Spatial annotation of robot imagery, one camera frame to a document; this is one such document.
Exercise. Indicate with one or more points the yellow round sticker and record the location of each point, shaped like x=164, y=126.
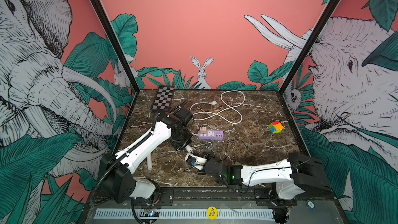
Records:
x=212, y=213

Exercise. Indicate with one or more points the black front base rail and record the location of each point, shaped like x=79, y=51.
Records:
x=262, y=196

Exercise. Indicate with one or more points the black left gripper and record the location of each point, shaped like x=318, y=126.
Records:
x=179, y=146

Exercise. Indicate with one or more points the black right frame post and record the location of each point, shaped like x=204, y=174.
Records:
x=317, y=30

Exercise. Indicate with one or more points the black left frame post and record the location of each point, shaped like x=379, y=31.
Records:
x=112, y=37

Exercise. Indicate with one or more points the colourful puzzle cube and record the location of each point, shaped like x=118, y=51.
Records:
x=276, y=127

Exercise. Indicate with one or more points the pale pink electric toothbrush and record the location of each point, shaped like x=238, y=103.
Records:
x=149, y=162

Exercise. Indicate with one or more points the black white chessboard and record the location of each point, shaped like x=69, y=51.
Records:
x=163, y=99

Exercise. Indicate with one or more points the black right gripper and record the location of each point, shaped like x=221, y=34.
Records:
x=209, y=157

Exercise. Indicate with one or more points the purple power strip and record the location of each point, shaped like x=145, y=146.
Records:
x=211, y=135

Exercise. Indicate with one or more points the white ribbed cable duct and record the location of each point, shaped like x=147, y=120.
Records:
x=184, y=213

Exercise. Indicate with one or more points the black frame post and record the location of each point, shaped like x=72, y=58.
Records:
x=112, y=37
x=317, y=30

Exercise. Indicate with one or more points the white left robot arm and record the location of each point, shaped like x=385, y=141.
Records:
x=115, y=175

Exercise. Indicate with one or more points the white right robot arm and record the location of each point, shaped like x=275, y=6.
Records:
x=298, y=174

